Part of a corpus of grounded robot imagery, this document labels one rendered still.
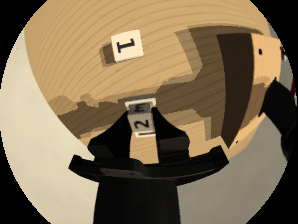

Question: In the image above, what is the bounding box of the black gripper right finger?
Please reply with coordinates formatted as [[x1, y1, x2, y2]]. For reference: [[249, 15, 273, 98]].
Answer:
[[152, 107, 190, 166]]

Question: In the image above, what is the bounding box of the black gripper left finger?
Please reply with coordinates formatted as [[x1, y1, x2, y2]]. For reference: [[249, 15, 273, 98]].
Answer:
[[87, 110, 132, 165]]

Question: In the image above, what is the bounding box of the white number cube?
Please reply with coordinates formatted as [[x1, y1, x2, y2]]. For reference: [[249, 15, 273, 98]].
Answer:
[[127, 102, 154, 132], [110, 30, 144, 62]]

